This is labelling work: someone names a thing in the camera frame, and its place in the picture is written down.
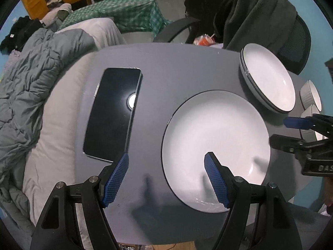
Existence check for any large white plate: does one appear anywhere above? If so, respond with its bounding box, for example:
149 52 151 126
161 90 271 213

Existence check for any beige clothes pile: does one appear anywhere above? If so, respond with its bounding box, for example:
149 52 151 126
42 3 72 28

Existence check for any black office chair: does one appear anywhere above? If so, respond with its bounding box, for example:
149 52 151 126
153 13 312 75

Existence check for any black smartphone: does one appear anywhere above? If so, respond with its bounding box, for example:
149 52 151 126
83 68 143 162

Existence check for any orange plastic bag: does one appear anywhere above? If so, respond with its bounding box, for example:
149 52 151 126
194 34 216 47

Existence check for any dark grey fleece blanket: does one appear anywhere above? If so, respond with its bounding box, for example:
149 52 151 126
184 0 298 50

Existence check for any white ribbed bowl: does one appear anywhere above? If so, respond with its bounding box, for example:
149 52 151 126
299 104 329 141
300 80 322 112

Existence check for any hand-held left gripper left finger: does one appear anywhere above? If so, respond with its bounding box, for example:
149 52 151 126
30 152 130 250

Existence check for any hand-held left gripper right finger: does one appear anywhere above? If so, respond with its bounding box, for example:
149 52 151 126
204 151 303 250

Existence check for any black clothes pile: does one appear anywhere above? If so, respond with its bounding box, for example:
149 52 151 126
0 16 47 53

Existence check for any grey comforter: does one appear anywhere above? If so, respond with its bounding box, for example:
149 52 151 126
0 28 98 227

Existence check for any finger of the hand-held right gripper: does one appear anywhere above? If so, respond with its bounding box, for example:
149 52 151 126
269 134 314 159
283 113 333 140

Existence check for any light grey bed sheet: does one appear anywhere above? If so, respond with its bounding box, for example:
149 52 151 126
22 51 104 250

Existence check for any white deep plate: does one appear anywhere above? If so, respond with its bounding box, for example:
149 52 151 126
241 43 296 113
239 53 289 114

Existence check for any green checkered cloth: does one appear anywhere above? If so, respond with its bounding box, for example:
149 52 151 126
58 0 172 38

